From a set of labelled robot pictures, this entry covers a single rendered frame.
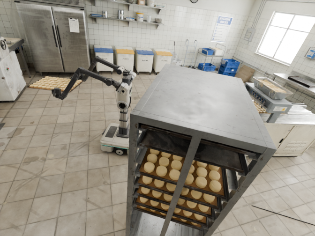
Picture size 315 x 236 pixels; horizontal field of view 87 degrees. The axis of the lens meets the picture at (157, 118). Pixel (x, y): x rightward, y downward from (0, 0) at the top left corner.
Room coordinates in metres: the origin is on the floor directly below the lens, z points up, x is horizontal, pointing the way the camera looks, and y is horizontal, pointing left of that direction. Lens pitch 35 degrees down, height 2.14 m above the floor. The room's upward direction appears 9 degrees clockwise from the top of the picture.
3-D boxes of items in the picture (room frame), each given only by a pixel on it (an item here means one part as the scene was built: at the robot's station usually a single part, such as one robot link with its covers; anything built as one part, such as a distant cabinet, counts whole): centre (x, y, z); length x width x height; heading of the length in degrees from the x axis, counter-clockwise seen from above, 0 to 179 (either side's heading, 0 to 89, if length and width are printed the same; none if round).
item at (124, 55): (5.52, 1.38, 0.38); 0.64 x 0.54 x 0.77; 23
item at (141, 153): (0.78, 0.01, 1.59); 0.64 x 0.03 x 0.03; 171
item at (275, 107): (2.55, -1.66, 1.01); 0.72 x 0.33 x 0.34; 12
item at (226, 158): (0.74, -0.19, 1.68); 0.60 x 0.40 x 0.02; 171
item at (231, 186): (0.72, -0.38, 1.59); 0.64 x 0.03 x 0.03; 171
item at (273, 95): (2.55, -1.66, 1.25); 0.56 x 0.29 x 0.14; 12
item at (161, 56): (6.00, 0.17, 0.38); 0.64 x 0.54 x 0.77; 19
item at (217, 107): (0.75, -0.19, 0.93); 0.64 x 0.51 x 1.78; 171
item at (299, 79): (4.41, -3.62, 0.93); 0.60 x 0.40 x 0.01; 23
